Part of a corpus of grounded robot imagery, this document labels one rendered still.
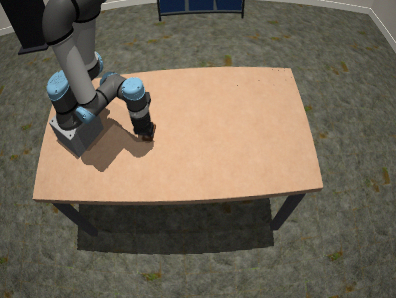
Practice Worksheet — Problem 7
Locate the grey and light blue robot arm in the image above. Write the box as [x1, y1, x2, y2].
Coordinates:
[42, 0, 147, 130]

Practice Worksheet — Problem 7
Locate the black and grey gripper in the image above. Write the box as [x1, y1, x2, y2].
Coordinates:
[128, 92, 154, 137]

